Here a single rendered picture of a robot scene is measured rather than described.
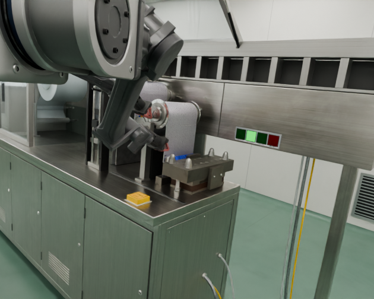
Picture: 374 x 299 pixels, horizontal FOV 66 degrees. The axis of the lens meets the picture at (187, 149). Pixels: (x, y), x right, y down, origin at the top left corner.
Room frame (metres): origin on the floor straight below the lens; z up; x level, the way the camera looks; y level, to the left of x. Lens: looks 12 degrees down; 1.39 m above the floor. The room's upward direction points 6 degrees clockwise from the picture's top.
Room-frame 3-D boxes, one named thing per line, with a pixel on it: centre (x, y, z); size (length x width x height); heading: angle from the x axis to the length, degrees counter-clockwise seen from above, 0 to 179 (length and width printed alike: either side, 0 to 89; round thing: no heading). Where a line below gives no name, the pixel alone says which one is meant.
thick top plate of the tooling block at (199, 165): (1.44, -0.08, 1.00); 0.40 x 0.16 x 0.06; 141
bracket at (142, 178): (1.42, 0.22, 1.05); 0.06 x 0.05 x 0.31; 141
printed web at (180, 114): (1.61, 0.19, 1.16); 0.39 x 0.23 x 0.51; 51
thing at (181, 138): (1.49, 0.04, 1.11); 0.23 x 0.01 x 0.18; 141
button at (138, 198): (1.15, 0.18, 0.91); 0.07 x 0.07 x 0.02; 51
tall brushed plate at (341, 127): (2.19, 0.39, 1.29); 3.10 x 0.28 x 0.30; 51
